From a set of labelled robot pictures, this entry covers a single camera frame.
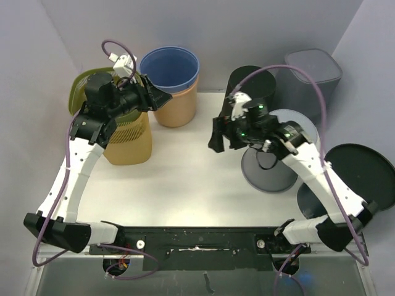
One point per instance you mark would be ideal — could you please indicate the blue round bin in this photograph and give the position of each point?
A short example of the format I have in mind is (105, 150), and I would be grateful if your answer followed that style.
(171, 69)

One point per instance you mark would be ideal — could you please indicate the tan round bin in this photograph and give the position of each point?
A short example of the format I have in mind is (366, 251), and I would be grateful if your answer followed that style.
(180, 110)

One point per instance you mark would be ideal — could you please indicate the dark navy round bin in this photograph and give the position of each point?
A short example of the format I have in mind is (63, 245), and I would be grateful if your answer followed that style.
(368, 173)

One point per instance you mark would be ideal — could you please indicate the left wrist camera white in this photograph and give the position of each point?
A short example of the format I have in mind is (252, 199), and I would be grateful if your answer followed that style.
(123, 64)

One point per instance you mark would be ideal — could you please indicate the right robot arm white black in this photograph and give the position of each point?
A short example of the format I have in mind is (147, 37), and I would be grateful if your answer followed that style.
(346, 212)

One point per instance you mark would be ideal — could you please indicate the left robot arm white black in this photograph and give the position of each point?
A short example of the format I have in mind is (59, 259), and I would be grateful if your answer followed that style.
(55, 222)

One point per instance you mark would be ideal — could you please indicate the light grey round bin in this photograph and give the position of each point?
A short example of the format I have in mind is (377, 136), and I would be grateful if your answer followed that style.
(263, 171)

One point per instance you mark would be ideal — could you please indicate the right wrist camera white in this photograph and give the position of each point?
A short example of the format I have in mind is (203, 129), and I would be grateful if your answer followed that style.
(237, 102)

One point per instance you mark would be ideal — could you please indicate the tan mesh square basket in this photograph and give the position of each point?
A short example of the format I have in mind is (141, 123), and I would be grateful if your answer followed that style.
(131, 142)

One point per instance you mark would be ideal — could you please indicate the green mesh square basket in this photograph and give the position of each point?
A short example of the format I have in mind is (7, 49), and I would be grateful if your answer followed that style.
(77, 94)

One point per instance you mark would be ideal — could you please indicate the grey mesh square basket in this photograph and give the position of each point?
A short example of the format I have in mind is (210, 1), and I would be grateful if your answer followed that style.
(295, 92)

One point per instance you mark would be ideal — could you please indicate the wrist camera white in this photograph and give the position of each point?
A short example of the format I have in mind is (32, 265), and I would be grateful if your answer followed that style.
(123, 64)
(237, 102)

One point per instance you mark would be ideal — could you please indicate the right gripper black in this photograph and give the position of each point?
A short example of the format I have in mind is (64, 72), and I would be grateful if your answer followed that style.
(225, 132)

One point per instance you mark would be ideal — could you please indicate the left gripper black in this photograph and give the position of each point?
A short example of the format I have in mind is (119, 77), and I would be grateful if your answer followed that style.
(159, 97)

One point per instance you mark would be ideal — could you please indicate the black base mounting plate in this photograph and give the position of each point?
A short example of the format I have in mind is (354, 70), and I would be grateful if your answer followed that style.
(207, 249)

